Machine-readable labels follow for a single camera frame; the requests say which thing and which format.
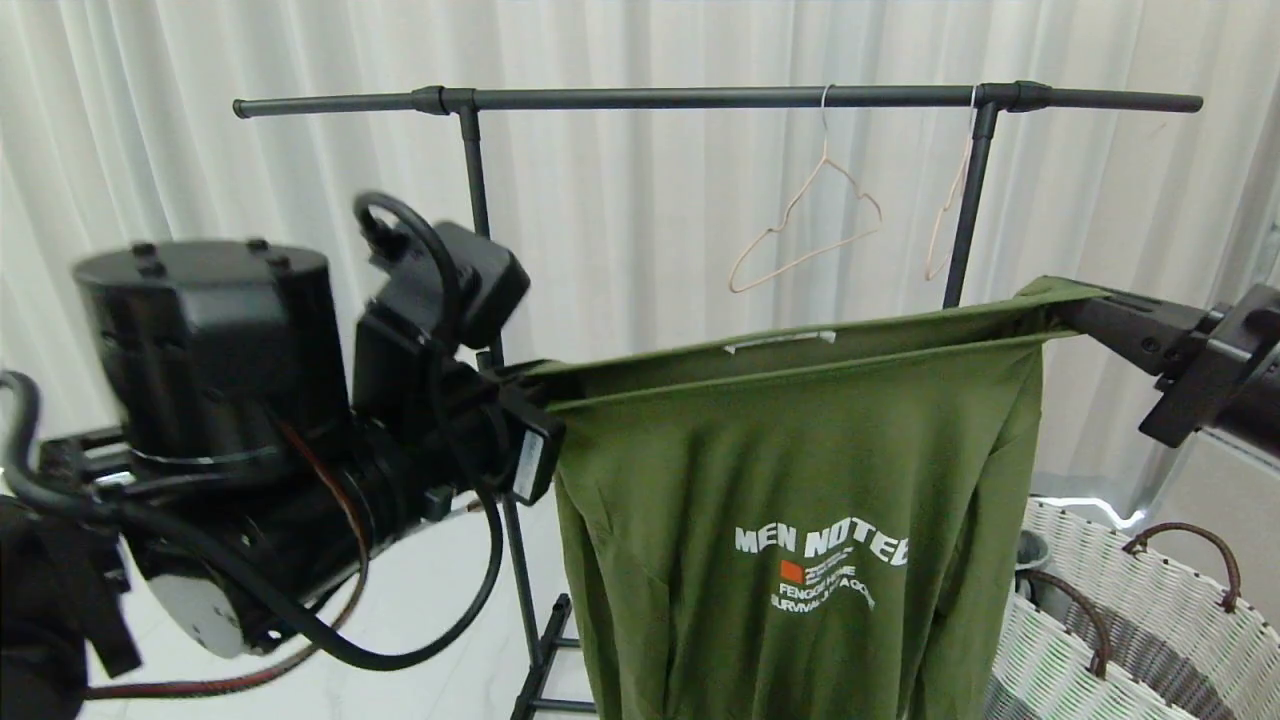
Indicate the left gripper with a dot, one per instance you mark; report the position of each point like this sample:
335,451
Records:
400,480

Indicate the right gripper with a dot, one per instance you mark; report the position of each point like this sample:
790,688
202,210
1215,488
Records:
1235,360

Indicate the green long-sleeved shirt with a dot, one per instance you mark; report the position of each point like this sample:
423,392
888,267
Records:
780,450

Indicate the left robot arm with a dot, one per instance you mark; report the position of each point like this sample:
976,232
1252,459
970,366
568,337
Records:
200,350

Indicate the pink clothes hanger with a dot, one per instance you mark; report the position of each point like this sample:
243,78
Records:
826,158
929,258

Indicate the white laundry basket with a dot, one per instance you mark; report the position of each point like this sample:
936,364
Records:
1150,590

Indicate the black clothes rack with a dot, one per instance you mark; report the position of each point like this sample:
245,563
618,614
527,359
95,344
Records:
700,97

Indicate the white curtain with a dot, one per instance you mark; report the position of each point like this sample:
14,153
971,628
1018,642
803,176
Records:
150,120

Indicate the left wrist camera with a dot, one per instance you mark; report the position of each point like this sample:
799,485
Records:
480,280

